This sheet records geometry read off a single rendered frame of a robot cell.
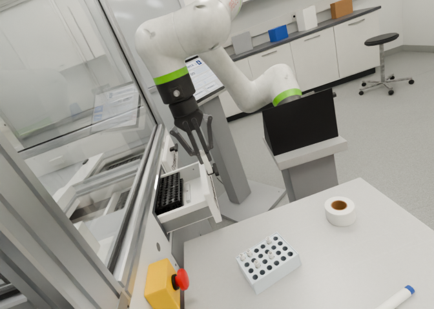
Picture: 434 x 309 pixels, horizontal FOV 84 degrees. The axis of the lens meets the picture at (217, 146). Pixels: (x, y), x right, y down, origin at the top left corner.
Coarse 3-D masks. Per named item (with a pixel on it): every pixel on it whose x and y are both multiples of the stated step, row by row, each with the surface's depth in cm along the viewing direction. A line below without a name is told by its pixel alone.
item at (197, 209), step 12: (180, 168) 89; (192, 168) 89; (192, 180) 90; (192, 192) 83; (192, 204) 67; (204, 204) 67; (168, 216) 67; (180, 216) 67; (192, 216) 68; (204, 216) 68; (168, 228) 68
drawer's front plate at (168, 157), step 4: (168, 136) 117; (168, 140) 112; (168, 144) 107; (172, 144) 118; (164, 148) 103; (168, 148) 104; (164, 152) 99; (168, 152) 101; (172, 152) 110; (176, 152) 120; (164, 156) 96; (168, 156) 98; (172, 156) 107; (176, 156) 116; (164, 160) 93; (168, 160) 96; (172, 160) 104; (176, 160) 113; (164, 164) 93; (168, 164) 93; (172, 164) 101; (176, 164) 109; (168, 168) 94; (176, 168) 106; (168, 172) 94
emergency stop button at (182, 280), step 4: (180, 272) 48; (184, 272) 48; (176, 276) 49; (180, 276) 47; (184, 276) 48; (188, 276) 50; (176, 280) 48; (180, 280) 47; (184, 280) 47; (188, 280) 49; (176, 284) 48; (180, 284) 47; (184, 284) 47; (188, 284) 48; (180, 288) 47; (184, 288) 47
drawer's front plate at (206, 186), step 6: (198, 162) 81; (204, 168) 75; (204, 174) 72; (204, 180) 69; (210, 180) 79; (204, 186) 66; (210, 186) 71; (204, 192) 64; (210, 192) 65; (210, 198) 64; (216, 198) 78; (210, 204) 65; (216, 210) 66; (216, 216) 67; (216, 222) 67
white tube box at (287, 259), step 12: (264, 240) 60; (276, 240) 61; (252, 252) 58; (264, 252) 57; (276, 252) 57; (288, 252) 55; (240, 264) 56; (252, 264) 55; (264, 264) 54; (276, 264) 55; (288, 264) 53; (300, 264) 55; (252, 276) 53; (264, 276) 52; (276, 276) 53; (264, 288) 53
